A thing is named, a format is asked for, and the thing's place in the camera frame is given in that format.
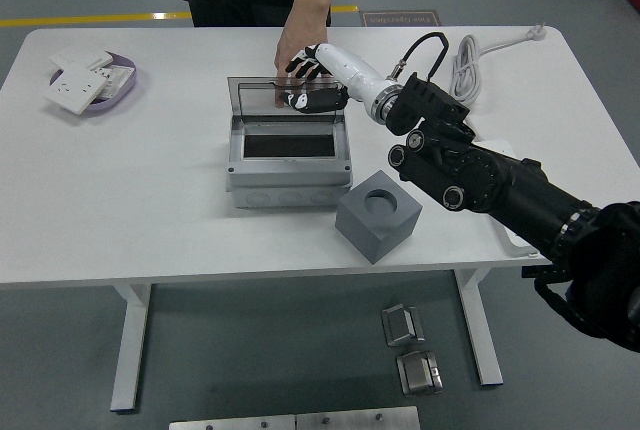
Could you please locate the person's left hand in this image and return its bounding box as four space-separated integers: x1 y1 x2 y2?
272 7 333 108

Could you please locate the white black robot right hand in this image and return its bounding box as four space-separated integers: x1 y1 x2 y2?
278 42 396 116

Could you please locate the grey junction box clear lid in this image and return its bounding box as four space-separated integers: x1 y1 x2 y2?
225 74 353 210

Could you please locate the grey cube with round recess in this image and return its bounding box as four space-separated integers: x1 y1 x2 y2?
335 168 424 265

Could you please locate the white printed socket module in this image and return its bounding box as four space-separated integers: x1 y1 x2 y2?
94 63 136 101

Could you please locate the purple tray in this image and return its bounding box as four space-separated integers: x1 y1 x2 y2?
48 52 139 114

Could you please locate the white power strip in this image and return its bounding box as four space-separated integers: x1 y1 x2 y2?
472 137 544 260

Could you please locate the metal plate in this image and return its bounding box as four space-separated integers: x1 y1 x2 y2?
168 416 297 430
294 405 421 430

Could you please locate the white coiled power cord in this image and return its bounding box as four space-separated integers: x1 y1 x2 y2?
451 23 549 114

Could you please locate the white switch panel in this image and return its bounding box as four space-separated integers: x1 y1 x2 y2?
48 39 114 71

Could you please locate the white wall socket panel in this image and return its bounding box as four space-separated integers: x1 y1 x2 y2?
42 64 112 116

